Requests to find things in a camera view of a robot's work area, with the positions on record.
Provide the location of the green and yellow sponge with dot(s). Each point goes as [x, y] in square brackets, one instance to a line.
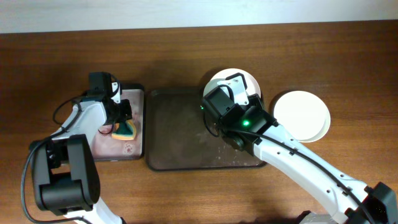
[125, 131]

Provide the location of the large brown serving tray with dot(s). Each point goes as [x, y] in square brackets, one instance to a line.
[176, 138]

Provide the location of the small black water tray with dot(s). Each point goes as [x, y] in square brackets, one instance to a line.
[105, 148]

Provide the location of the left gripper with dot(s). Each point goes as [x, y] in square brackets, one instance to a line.
[127, 114]

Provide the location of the white plate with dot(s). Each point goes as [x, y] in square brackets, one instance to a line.
[304, 115]
[252, 89]

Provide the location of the white plate front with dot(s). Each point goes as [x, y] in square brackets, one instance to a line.
[304, 115]

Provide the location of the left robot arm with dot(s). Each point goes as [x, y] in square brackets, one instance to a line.
[64, 175]

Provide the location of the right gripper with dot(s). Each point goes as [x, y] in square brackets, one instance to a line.
[255, 101]

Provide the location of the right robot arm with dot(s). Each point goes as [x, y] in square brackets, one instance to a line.
[249, 127]

